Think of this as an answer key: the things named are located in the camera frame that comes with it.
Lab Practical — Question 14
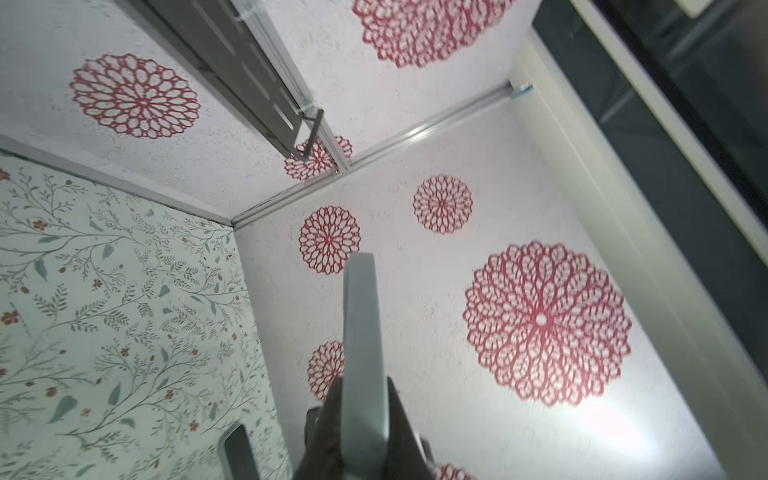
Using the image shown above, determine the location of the grey wall shelf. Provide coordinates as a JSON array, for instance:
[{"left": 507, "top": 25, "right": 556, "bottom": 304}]
[{"left": 129, "top": 1, "right": 324, "bottom": 162}]

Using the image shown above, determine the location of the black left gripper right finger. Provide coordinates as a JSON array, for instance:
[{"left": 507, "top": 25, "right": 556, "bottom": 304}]
[{"left": 386, "top": 377, "right": 433, "bottom": 480}]

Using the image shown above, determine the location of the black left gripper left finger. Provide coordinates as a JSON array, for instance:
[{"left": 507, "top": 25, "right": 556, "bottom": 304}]
[{"left": 293, "top": 376, "right": 343, "bottom": 480}]

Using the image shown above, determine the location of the black phone in blue case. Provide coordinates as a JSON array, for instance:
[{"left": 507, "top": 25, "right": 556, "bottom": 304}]
[{"left": 217, "top": 423, "right": 260, "bottom": 480}]

